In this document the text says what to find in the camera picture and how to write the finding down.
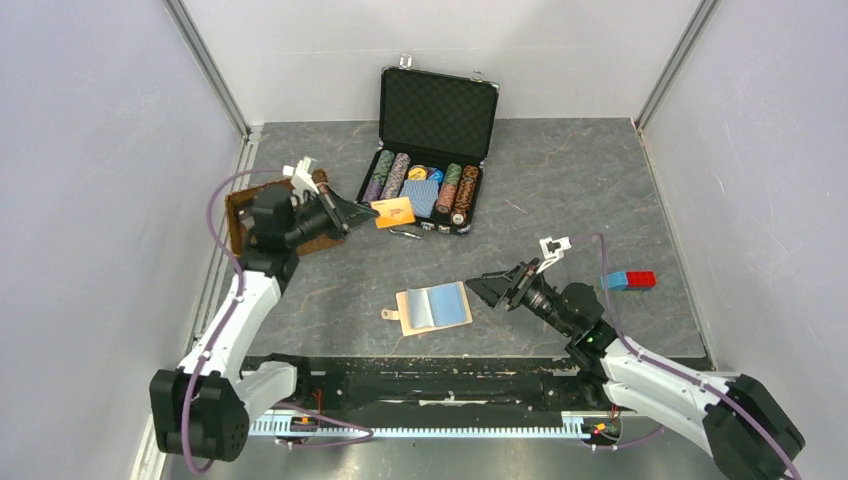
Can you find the red toy brick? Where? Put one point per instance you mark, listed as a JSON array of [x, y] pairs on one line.
[[641, 280]]

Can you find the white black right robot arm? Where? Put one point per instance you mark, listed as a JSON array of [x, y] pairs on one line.
[[737, 421]]

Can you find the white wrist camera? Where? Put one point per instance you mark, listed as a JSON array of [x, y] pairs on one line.
[[553, 250], [300, 176]]

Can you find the blue toy brick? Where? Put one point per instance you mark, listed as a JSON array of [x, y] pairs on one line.
[[615, 281]]

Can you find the aluminium frame post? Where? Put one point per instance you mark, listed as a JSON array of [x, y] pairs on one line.
[[204, 58], [693, 30]]

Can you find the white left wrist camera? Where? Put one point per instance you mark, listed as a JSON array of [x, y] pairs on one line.
[[300, 176]]

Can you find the blue dealer button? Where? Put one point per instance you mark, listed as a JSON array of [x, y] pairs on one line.
[[436, 175]]

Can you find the red green chip stack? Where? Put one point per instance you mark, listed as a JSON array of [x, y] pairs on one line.
[[447, 192]]

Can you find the purple green chip stack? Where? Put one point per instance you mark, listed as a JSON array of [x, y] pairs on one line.
[[379, 176]]

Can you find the black poker chip case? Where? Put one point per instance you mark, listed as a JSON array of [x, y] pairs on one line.
[[437, 119]]

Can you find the left aluminium frame post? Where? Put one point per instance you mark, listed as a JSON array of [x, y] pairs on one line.
[[204, 58]]

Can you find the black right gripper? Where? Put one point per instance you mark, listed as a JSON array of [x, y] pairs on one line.
[[512, 284]]

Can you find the blue playing card deck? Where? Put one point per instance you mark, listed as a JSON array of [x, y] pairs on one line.
[[422, 194]]

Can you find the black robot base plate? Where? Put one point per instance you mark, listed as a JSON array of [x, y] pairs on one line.
[[444, 392]]

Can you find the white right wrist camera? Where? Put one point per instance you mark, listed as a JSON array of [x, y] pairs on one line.
[[553, 250]]

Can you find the yellow dealer button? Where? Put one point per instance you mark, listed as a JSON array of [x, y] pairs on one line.
[[417, 172]]

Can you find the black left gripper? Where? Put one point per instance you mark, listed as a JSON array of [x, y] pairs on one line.
[[343, 215]]

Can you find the right aluminium frame post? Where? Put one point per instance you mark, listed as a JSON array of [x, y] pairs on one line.
[[693, 30]]

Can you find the brown woven divided basket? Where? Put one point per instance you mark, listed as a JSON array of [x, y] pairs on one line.
[[238, 212]]

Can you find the brown orange chip stack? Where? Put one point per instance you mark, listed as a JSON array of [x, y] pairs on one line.
[[464, 195]]

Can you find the purple grey chip stack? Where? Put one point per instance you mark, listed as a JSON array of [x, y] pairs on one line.
[[395, 177]]

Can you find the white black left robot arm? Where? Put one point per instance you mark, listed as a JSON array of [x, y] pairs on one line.
[[203, 408]]

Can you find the white slotted cable duct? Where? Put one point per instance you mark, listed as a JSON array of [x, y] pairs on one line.
[[280, 424]]

